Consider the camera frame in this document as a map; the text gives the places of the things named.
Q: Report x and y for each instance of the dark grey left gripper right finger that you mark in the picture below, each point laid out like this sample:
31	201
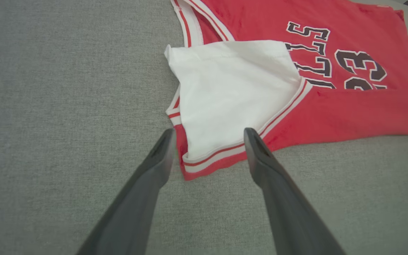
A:
289	212

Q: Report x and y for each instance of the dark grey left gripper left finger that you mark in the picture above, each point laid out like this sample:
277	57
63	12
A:
133	205

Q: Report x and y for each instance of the red and white basketball jersey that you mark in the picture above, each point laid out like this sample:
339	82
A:
349	113

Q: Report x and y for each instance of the grey fabric sofa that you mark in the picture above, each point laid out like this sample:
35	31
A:
48	106

